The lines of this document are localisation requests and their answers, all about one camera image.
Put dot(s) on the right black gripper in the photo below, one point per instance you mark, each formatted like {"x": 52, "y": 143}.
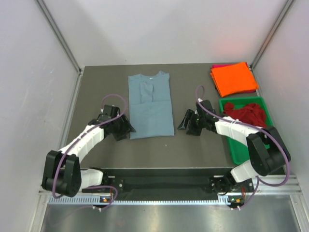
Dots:
{"x": 192, "y": 130}

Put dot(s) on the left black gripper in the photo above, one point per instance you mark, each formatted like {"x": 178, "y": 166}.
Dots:
{"x": 126, "y": 128}

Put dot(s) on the grey-blue t-shirt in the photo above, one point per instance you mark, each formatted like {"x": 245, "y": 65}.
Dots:
{"x": 150, "y": 108}

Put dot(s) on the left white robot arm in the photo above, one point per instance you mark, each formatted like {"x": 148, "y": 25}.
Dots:
{"x": 63, "y": 175}

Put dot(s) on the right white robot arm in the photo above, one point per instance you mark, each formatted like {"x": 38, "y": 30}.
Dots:
{"x": 267, "y": 151}

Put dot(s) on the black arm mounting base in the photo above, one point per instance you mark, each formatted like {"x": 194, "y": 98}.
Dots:
{"x": 207, "y": 180}

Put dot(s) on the green plastic tray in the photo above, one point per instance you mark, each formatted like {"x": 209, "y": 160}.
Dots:
{"x": 238, "y": 151}

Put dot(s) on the dark red t-shirt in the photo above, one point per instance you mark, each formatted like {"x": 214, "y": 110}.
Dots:
{"x": 251, "y": 113}

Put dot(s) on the folded orange t-shirt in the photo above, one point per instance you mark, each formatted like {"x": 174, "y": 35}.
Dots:
{"x": 233, "y": 78}

